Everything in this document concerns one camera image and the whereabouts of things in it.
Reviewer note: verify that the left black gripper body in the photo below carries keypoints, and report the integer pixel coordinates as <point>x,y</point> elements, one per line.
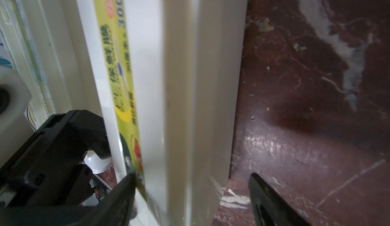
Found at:
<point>48,169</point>

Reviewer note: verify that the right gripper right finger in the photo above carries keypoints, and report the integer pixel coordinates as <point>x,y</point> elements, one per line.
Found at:
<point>269,208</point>

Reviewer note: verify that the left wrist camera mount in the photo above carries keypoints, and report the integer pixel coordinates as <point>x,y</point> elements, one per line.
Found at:
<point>9,104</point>

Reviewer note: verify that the white dispenser box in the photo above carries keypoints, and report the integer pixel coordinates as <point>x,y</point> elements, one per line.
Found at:
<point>50,71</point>

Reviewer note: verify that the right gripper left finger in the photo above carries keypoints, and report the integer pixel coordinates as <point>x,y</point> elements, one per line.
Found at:
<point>114,210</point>

